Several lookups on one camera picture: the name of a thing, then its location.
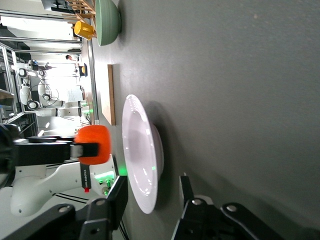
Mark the metal background shelf frame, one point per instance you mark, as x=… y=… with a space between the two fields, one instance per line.
x=10 y=75

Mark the yellow cup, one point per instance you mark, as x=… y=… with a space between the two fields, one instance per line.
x=83 y=30

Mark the wooden cutting board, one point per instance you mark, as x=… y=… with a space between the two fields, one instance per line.
x=108 y=100

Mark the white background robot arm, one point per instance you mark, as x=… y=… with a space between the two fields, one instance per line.
x=50 y=103

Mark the orange fruit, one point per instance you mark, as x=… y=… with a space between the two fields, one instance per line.
x=95 y=135

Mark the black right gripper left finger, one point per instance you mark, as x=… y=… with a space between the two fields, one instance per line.
x=117 y=200

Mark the green bowl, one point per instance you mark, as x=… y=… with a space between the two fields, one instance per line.
x=107 y=22

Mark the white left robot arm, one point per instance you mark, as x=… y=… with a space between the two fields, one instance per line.
x=37 y=190

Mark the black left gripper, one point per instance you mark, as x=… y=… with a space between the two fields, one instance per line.
x=40 y=153

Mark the background person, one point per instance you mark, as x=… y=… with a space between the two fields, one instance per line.
x=71 y=58

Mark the white round plate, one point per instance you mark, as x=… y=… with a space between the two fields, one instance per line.
x=140 y=150

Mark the wooden peg rack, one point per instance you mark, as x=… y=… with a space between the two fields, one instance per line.
x=86 y=15

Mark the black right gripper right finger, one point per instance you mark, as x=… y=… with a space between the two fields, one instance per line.
x=197 y=220

